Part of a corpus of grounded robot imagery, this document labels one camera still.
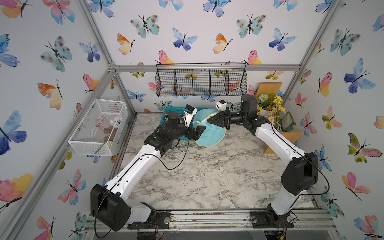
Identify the white mesh wall box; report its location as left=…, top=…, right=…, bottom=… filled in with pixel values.
left=68, top=99, right=128, bottom=157

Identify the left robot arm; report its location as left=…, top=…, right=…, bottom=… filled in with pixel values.
left=91, top=105, right=206, bottom=232

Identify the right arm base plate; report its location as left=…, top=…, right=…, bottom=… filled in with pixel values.
left=250, top=211, right=294, bottom=229

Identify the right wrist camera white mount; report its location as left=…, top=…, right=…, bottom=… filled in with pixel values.
left=216, top=100, right=228, bottom=112

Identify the black wire wall basket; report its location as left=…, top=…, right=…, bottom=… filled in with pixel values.
left=155, top=64, right=248, bottom=97

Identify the aluminium front rail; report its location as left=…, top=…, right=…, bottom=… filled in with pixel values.
left=120, top=209, right=336, bottom=232

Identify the wooden shelf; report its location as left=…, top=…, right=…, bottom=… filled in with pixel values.
left=254, top=82, right=304, bottom=155

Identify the small white flower pot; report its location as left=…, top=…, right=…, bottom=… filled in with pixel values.
left=267, top=96, right=287, bottom=127

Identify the teal mesh laundry bag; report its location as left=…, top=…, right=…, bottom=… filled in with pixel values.
left=192, top=109, right=226, bottom=147

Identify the large white flower pot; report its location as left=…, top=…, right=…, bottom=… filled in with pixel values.
left=257, top=94, right=276, bottom=111

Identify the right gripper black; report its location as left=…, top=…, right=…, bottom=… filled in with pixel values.
left=208, top=108, right=249, bottom=131

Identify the teal plastic basket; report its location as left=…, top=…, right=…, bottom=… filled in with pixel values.
left=160, top=108, right=193, bottom=140

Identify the green framed small sign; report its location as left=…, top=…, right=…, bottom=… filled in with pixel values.
left=281, top=112, right=296, bottom=132

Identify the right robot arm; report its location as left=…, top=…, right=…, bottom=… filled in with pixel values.
left=208, top=95, right=319, bottom=217

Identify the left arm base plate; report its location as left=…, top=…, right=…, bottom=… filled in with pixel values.
left=127, top=212, right=171, bottom=230

